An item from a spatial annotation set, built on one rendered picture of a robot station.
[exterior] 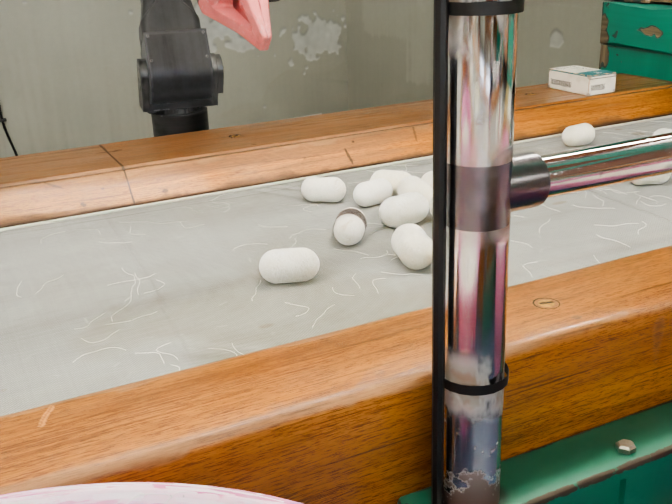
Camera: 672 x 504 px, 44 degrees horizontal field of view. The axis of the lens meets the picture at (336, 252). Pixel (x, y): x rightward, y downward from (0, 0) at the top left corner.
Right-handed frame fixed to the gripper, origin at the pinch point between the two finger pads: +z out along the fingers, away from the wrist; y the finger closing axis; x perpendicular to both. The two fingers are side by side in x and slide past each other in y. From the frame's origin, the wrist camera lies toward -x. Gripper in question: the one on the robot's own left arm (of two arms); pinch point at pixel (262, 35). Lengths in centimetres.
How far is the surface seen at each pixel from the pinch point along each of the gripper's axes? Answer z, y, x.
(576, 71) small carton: -1.1, 36.2, 10.4
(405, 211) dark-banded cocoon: 16.7, 3.9, -0.7
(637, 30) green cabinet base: -6, 49, 11
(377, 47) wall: -122, 111, 141
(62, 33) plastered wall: -137, 16, 139
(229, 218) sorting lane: 10.9, -5.1, 5.9
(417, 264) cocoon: 22.4, 0.6, -4.7
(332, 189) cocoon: 11.2, 2.3, 4.1
